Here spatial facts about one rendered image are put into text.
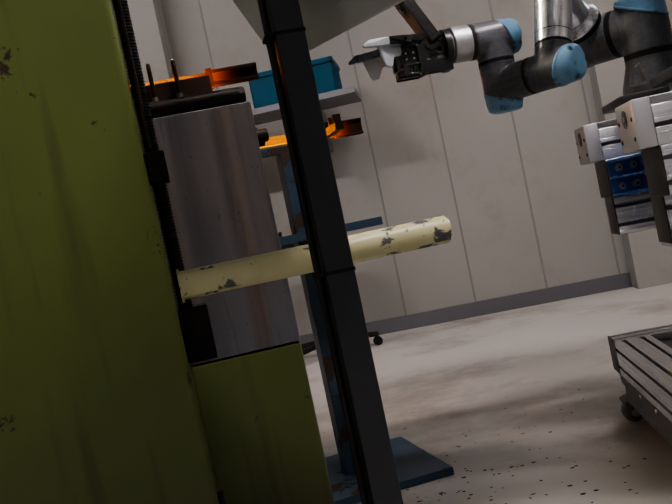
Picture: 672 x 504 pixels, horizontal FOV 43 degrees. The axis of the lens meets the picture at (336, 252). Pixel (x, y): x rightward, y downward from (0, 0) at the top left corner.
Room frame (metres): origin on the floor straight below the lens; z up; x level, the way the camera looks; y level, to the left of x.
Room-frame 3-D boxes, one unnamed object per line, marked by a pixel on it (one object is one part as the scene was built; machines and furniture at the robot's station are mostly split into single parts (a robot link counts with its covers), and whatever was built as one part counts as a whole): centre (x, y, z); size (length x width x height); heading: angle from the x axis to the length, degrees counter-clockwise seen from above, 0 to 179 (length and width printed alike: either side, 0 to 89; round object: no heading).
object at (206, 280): (1.34, 0.03, 0.62); 0.44 x 0.05 x 0.05; 100
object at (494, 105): (1.78, -0.42, 0.88); 0.11 x 0.08 x 0.11; 46
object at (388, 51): (1.69, -0.18, 0.98); 0.09 x 0.03 x 0.06; 136
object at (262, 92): (4.48, 0.02, 1.41); 0.45 x 0.34 x 0.18; 83
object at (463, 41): (1.78, -0.34, 0.98); 0.08 x 0.05 x 0.08; 10
